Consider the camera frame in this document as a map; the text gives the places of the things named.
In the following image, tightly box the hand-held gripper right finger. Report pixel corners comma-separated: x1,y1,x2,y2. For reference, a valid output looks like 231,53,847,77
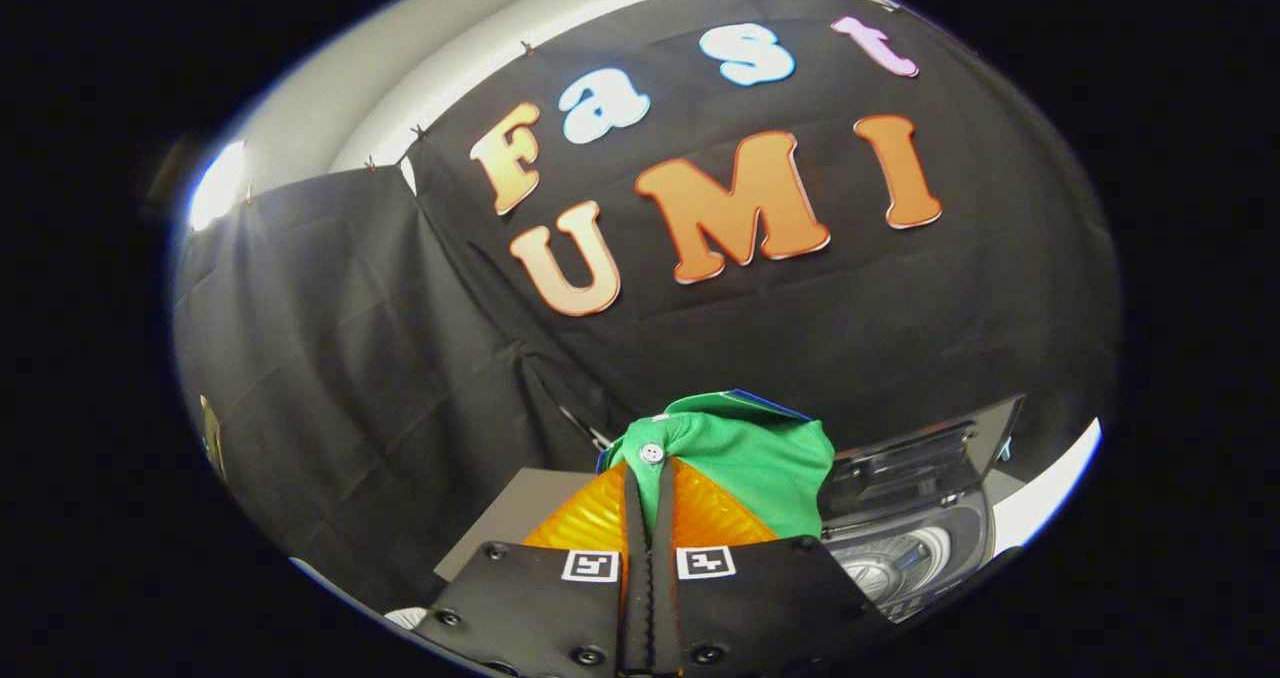
650,458,901,677

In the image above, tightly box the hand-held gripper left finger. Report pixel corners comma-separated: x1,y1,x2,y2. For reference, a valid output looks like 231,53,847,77
410,461,651,678

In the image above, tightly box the grey washing machine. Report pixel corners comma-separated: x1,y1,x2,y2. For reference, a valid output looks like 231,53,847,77
825,488,1001,624

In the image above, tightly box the green shirt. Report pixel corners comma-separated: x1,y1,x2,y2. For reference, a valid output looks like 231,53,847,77
597,390,836,541

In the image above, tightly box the dark washing machine lid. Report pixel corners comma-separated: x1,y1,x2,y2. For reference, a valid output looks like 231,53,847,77
818,393,1026,539

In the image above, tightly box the grey board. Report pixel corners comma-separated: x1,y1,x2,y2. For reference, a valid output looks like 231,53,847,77
435,468,601,584

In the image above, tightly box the white table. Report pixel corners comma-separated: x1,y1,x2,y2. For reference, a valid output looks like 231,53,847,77
990,418,1103,557

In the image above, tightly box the tan object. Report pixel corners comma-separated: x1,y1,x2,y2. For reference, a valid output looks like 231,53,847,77
200,395,227,481

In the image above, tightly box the row of black cloth clips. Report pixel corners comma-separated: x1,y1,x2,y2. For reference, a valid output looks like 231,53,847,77
245,0,901,204

